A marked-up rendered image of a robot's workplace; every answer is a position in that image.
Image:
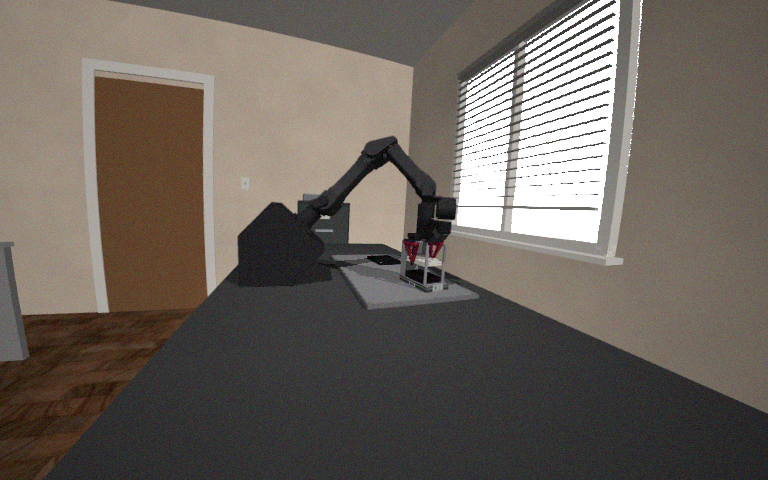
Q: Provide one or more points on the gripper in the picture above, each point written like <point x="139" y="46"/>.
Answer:
<point x="412" y="237"/>

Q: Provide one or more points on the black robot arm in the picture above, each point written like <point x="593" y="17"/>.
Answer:
<point x="329" y="202"/>

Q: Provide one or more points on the white well plate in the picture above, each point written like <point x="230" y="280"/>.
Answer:
<point x="420" y="260"/>

